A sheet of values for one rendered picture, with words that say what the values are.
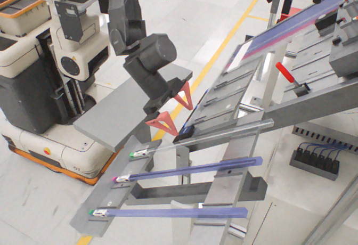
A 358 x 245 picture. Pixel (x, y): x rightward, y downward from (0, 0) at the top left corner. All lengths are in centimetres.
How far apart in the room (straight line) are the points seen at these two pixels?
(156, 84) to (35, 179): 141
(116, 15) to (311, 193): 83
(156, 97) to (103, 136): 58
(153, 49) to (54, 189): 140
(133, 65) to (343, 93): 46
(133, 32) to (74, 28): 57
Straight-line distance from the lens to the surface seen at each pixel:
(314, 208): 107
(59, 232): 173
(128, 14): 67
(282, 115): 77
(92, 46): 138
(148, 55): 62
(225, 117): 93
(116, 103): 134
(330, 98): 72
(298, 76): 87
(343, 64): 72
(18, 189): 196
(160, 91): 67
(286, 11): 92
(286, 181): 109
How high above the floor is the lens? 149
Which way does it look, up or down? 44 degrees down
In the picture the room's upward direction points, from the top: straight up
